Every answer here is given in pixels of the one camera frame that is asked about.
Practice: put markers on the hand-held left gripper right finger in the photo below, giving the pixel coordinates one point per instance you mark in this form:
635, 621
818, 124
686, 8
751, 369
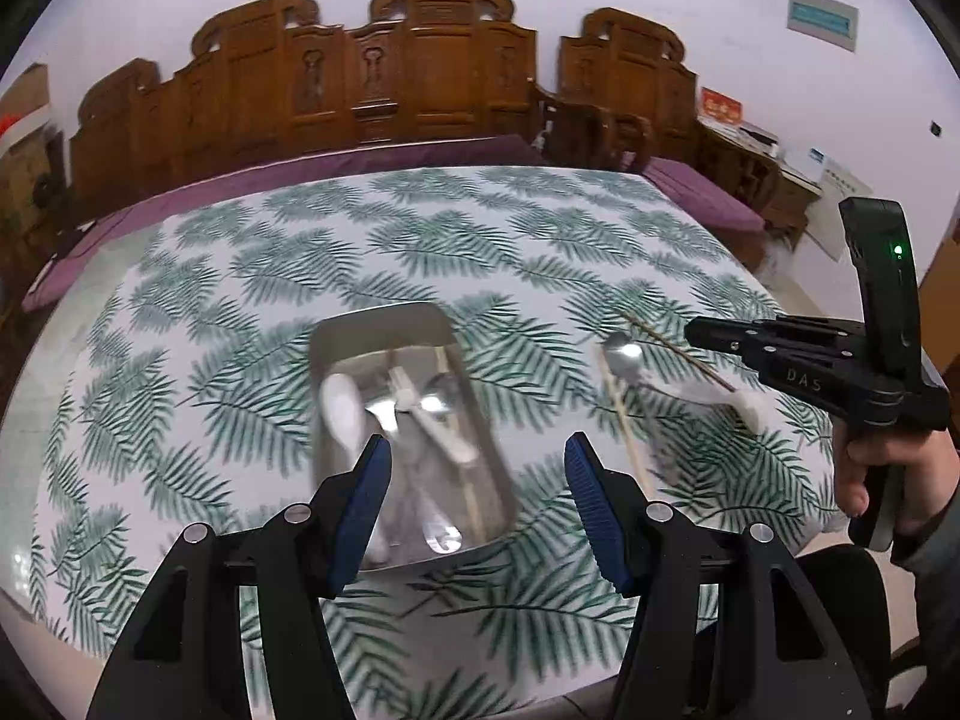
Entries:
600, 517

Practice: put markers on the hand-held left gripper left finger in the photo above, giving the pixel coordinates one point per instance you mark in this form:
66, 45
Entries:
367, 510

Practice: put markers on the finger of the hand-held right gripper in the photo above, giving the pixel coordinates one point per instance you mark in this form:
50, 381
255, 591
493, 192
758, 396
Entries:
720, 337
810, 334

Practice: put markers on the brown thin chopstick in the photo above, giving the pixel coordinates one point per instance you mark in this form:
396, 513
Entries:
660, 339

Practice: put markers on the metal spoon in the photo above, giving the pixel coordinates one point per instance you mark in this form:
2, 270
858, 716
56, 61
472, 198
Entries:
436, 399
442, 536
625, 356

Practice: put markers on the metal fork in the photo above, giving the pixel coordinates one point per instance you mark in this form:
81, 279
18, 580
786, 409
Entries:
382, 414

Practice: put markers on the light wooden chopstick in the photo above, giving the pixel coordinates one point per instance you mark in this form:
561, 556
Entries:
620, 412
469, 491

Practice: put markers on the rectangular metal tray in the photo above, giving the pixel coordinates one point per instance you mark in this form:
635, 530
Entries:
341, 341

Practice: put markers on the person's right forearm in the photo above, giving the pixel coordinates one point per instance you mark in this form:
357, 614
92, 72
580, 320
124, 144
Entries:
934, 585

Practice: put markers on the person's right hand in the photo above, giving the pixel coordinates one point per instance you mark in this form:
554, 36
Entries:
855, 472

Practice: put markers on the clear plastic bag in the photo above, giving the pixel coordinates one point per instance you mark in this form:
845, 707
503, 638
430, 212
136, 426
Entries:
772, 249

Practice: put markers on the wooden side table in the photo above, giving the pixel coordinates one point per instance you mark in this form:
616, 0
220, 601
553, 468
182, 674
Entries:
787, 202

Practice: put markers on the purple armchair cushion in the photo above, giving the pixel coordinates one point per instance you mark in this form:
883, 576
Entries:
705, 191

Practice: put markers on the white electronic device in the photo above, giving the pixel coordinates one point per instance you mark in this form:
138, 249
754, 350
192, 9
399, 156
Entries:
819, 160

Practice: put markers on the red gift box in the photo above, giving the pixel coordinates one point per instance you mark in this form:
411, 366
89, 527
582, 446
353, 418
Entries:
721, 105

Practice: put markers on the leaf print tablecloth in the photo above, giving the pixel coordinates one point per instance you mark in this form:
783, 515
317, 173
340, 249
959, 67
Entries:
450, 240

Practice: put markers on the grey electrical panel box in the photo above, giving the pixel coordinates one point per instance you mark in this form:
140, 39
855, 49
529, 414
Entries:
821, 21

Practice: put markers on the carved wooden armchair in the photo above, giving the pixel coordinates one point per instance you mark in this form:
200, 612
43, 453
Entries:
637, 60

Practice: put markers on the purple sofa cushion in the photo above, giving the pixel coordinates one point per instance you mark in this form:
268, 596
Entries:
225, 184

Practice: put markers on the carved wooden sofa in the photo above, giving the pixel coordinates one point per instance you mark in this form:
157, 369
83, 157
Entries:
420, 75

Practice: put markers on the large cardboard box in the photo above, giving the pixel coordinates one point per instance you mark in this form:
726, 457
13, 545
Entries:
19, 187

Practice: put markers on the small cardboard box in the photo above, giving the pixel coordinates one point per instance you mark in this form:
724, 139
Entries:
22, 101

